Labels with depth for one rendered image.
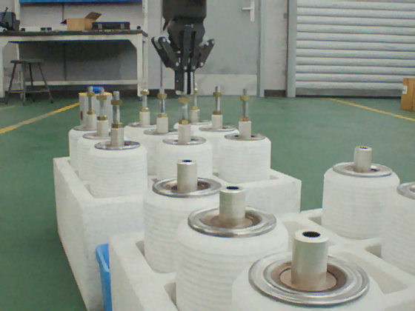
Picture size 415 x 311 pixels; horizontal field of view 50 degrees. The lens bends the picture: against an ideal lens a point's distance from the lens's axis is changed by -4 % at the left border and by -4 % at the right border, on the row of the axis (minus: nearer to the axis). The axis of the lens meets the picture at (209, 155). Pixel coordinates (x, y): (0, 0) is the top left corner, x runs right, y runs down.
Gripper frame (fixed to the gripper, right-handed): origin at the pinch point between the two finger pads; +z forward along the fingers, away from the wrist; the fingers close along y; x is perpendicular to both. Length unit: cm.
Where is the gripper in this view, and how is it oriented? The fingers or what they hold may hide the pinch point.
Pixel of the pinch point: (184, 83)
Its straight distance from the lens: 79.8
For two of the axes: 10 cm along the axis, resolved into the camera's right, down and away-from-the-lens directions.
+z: 0.0, 9.8, 1.9
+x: 7.2, 1.4, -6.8
